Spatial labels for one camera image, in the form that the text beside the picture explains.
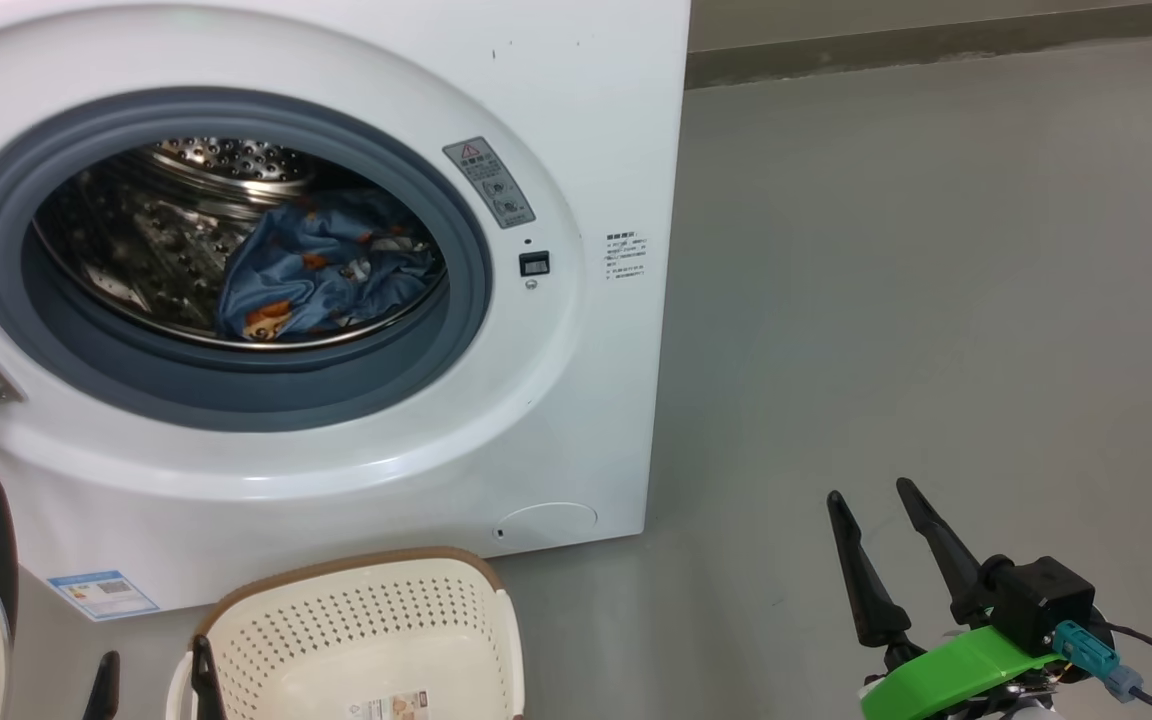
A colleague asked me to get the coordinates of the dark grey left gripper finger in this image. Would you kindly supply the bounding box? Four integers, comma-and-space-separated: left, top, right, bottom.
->
191, 635, 229, 720
83, 651, 121, 720

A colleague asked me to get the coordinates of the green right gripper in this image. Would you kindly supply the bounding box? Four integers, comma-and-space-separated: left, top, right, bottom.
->
826, 477, 1067, 720

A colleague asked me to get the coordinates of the blue cartoon print garment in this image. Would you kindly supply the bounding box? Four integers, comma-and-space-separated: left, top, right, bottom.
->
216, 190, 442, 343

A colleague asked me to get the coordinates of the white basket brown rim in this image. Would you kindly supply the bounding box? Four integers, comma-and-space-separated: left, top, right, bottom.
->
166, 547, 527, 720

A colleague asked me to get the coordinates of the paper basket label sticker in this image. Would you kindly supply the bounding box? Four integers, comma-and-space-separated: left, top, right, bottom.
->
351, 692, 432, 720

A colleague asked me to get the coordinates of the grey rubber door gasket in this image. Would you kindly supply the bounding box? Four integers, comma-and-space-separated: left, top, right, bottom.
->
0, 87, 493, 433

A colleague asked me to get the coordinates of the white front-load washing machine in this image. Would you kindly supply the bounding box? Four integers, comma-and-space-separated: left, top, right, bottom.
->
0, 0, 692, 613

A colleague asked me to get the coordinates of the blue energy label sticker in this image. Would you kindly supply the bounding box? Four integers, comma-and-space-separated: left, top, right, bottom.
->
46, 570, 161, 621

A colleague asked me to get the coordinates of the round drain filter cover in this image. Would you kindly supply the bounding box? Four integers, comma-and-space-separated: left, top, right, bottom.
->
493, 503, 599, 549

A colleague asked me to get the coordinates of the small black text label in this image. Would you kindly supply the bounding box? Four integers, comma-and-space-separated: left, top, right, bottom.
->
604, 232, 649, 282

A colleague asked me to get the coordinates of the perforated steel drum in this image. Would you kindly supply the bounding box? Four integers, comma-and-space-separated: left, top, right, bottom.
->
31, 137, 452, 351

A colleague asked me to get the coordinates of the grey warning sticker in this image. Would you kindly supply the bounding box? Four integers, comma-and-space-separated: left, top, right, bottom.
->
442, 137, 537, 230

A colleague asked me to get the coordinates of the teal cable connector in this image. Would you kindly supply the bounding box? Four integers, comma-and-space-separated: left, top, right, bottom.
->
1053, 620, 1147, 701

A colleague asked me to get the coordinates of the grey wall baseboard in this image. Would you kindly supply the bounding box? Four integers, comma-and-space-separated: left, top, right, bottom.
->
686, 0, 1152, 89

